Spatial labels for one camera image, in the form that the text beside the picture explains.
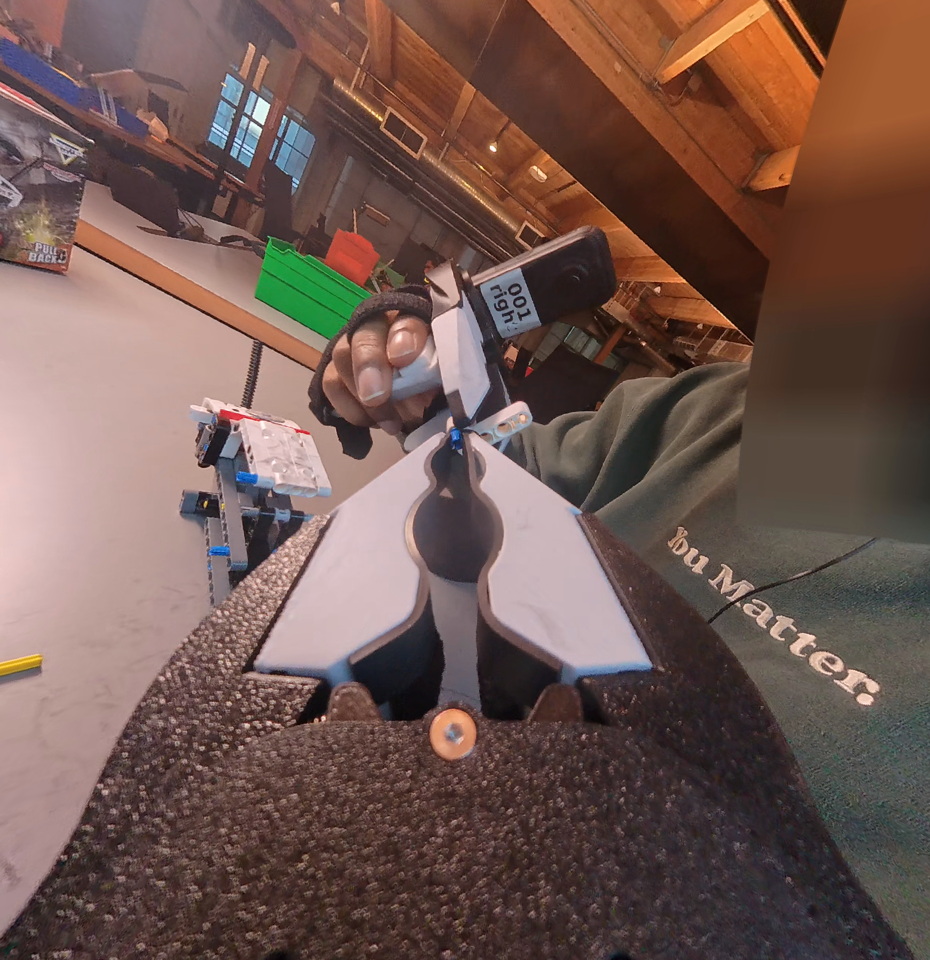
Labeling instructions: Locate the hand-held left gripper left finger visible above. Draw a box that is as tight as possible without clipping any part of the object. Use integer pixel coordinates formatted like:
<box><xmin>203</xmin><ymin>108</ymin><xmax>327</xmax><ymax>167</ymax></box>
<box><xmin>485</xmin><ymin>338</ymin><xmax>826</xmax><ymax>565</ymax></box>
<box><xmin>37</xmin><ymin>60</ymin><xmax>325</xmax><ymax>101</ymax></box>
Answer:
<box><xmin>252</xmin><ymin>437</ymin><xmax>448</xmax><ymax>681</ymax></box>

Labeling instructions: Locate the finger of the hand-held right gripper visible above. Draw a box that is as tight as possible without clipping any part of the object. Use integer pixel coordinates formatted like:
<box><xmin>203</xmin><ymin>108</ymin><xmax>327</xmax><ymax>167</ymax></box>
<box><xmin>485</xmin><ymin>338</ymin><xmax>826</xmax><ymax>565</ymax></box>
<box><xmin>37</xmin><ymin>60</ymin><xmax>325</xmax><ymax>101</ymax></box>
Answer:
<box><xmin>432</xmin><ymin>303</ymin><xmax>493</xmax><ymax>421</ymax></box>

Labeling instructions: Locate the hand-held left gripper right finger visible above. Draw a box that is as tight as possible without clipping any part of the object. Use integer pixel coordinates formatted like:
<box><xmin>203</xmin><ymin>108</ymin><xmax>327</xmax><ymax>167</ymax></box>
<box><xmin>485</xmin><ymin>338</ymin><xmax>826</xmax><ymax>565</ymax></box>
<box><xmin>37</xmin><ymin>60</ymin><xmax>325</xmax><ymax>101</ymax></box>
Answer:
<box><xmin>463</xmin><ymin>433</ymin><xmax>655</xmax><ymax>681</ymax></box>

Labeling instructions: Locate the white toy beam piece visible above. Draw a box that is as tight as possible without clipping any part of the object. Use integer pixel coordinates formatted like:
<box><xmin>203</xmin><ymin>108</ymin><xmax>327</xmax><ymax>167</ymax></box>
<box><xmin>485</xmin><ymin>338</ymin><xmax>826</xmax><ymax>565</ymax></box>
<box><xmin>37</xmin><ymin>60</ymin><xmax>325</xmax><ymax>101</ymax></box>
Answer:
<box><xmin>447</xmin><ymin>400</ymin><xmax>534</xmax><ymax>453</ymax></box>

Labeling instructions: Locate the toy truck chassis model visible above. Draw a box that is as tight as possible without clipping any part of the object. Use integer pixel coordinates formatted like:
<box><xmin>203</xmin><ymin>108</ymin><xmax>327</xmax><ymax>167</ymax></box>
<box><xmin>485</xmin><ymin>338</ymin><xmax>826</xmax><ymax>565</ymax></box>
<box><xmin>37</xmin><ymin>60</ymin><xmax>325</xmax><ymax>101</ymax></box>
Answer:
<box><xmin>181</xmin><ymin>396</ymin><xmax>335</xmax><ymax>610</ymax></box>

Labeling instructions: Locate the person's right hand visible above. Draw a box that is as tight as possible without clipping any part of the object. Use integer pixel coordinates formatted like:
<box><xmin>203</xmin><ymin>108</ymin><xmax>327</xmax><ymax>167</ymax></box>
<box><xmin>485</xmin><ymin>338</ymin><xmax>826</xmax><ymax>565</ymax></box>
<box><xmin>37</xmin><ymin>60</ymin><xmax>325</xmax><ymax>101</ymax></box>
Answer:
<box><xmin>318</xmin><ymin>309</ymin><xmax>445</xmax><ymax>438</ymax></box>

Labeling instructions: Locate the orange storage bin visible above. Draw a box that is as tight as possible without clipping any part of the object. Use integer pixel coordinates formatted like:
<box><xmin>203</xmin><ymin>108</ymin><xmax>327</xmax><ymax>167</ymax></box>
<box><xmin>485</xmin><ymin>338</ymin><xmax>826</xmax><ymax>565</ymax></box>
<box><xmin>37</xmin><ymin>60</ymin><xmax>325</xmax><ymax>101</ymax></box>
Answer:
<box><xmin>325</xmin><ymin>228</ymin><xmax>382</xmax><ymax>287</ymax></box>

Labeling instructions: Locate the green storage bin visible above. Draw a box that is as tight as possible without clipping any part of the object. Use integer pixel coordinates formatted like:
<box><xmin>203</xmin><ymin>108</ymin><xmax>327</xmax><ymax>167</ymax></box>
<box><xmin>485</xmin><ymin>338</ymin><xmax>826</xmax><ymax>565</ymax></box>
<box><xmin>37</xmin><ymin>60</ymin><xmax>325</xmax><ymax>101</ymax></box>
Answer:
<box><xmin>254</xmin><ymin>236</ymin><xmax>377</xmax><ymax>340</ymax></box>

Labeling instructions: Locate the person's green sweatshirt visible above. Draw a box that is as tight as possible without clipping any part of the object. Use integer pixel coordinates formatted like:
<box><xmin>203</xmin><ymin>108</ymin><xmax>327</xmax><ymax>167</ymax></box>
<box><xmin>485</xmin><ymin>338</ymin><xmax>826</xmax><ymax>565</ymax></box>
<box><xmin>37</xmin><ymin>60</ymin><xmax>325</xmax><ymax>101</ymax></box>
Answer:
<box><xmin>585</xmin><ymin>510</ymin><xmax>930</xmax><ymax>960</ymax></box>

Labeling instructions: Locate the grey table with wooden edge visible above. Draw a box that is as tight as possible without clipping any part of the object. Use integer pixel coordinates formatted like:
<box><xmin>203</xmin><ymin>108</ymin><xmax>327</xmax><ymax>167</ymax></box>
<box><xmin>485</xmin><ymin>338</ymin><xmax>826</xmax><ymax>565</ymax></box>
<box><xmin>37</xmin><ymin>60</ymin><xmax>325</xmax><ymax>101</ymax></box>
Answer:
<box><xmin>73</xmin><ymin>180</ymin><xmax>340</xmax><ymax>370</ymax></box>

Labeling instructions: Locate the paned window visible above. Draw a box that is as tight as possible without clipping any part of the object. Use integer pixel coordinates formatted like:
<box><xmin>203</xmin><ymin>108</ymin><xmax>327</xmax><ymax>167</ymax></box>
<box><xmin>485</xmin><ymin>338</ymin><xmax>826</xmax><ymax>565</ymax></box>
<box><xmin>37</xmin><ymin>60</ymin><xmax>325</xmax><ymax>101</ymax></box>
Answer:
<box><xmin>207</xmin><ymin>70</ymin><xmax>318</xmax><ymax>178</ymax></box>

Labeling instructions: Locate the cluttered wooden workbench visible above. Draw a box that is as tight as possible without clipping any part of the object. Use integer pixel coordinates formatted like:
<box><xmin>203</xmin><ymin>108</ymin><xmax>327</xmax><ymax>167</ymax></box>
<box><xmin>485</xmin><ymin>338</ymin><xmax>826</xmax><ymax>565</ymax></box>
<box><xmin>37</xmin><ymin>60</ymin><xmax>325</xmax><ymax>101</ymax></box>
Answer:
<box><xmin>0</xmin><ymin>41</ymin><xmax>220</xmax><ymax>186</ymax></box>

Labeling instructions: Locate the toy truck set box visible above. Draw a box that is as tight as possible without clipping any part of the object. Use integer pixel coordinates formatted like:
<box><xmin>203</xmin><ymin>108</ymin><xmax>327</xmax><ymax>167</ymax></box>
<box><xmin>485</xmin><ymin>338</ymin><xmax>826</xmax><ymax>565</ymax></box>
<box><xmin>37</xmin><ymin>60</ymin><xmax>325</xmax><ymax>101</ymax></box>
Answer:
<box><xmin>0</xmin><ymin>71</ymin><xmax>95</xmax><ymax>276</ymax></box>

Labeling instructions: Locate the metal air duct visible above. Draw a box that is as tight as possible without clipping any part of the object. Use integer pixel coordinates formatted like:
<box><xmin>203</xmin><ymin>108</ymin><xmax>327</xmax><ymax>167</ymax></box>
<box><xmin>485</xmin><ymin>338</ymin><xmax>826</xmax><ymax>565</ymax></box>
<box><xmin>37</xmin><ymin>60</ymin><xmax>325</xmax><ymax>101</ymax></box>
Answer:
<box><xmin>328</xmin><ymin>75</ymin><xmax>557</xmax><ymax>250</ymax></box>

